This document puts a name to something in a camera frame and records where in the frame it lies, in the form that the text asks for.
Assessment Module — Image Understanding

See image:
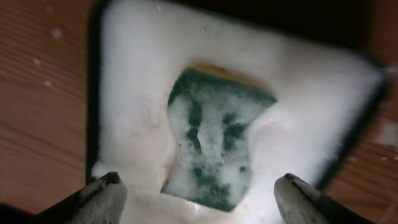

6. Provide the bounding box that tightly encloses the black rectangular soapy tray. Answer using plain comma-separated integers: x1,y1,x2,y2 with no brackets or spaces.
91,1,385,223

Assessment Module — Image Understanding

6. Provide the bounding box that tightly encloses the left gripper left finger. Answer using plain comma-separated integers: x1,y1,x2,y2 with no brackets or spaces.
34,170,128,224

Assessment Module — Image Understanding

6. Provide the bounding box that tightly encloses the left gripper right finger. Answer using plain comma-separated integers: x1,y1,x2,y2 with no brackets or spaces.
274,174,373,224

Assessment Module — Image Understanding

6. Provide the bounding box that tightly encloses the green yellow sponge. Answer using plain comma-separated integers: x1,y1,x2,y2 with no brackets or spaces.
160,63,277,212

